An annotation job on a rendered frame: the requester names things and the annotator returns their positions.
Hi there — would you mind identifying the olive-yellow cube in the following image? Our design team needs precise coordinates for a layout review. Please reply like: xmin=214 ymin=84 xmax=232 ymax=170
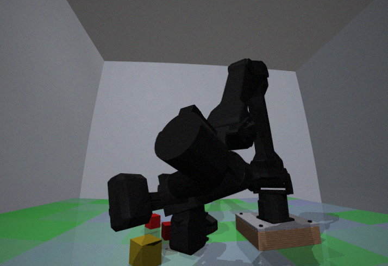
xmin=129 ymin=234 xmax=162 ymax=266

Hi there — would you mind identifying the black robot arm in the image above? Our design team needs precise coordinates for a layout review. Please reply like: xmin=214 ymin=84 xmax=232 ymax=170
xmin=154 ymin=58 xmax=295 ymax=255

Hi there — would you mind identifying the red cube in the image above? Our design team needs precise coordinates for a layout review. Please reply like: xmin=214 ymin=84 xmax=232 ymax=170
xmin=161 ymin=221 xmax=171 ymax=240
xmin=145 ymin=213 xmax=161 ymax=230

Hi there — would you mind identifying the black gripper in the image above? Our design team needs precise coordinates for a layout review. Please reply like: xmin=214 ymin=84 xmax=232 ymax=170
xmin=108 ymin=171 xmax=212 ymax=232

